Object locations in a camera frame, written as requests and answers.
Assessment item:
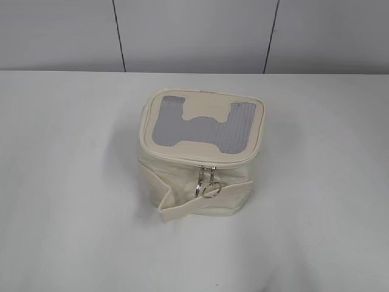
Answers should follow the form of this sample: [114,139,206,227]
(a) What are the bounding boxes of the silver ring zipper pull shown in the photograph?
[194,165,206,198]

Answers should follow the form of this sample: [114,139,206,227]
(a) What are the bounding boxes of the cream fabric zipper bag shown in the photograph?
[138,89,265,221]

